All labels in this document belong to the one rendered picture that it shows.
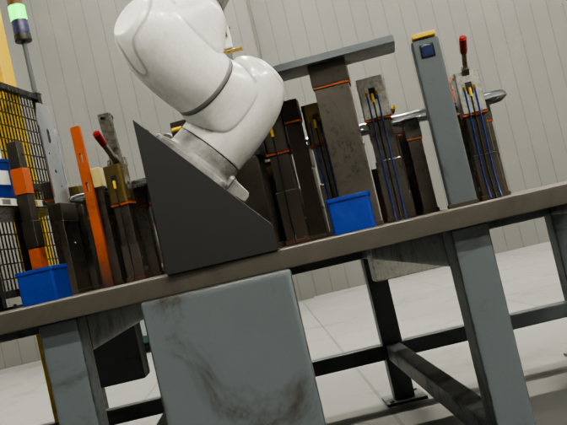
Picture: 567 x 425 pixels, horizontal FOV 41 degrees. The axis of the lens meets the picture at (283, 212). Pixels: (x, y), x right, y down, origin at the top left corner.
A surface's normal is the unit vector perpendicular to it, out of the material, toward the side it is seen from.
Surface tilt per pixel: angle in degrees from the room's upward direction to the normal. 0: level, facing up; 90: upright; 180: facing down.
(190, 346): 90
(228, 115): 117
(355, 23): 90
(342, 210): 90
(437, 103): 90
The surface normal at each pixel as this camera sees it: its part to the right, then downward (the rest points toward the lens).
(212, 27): 0.80, -0.04
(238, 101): 0.49, 0.23
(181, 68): 0.29, 0.49
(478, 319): 0.04, -0.05
